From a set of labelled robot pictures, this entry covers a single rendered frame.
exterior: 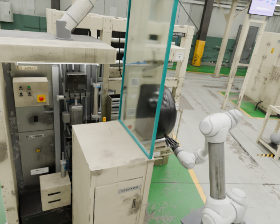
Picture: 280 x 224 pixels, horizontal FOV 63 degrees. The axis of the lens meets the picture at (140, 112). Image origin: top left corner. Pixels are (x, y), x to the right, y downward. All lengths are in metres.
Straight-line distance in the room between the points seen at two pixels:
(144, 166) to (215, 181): 0.48
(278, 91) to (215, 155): 5.14
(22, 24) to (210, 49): 8.80
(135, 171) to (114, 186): 0.15
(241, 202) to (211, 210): 0.25
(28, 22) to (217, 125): 10.89
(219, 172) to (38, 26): 10.82
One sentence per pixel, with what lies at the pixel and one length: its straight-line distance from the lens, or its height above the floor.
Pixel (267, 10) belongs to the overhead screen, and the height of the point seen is 2.45.
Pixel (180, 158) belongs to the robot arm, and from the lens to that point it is 1.99.
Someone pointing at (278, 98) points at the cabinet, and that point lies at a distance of 6.63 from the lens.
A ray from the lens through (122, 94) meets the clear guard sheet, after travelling 1.73.
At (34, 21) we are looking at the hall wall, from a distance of 11.70.
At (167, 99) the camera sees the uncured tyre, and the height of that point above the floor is 1.37.
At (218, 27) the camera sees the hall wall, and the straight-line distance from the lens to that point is 12.38.
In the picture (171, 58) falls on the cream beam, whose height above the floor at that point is 1.68.
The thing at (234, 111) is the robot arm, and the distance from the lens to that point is 1.62.
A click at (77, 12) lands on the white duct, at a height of 2.02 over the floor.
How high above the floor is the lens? 2.08
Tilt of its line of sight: 24 degrees down
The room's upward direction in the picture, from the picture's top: 7 degrees clockwise
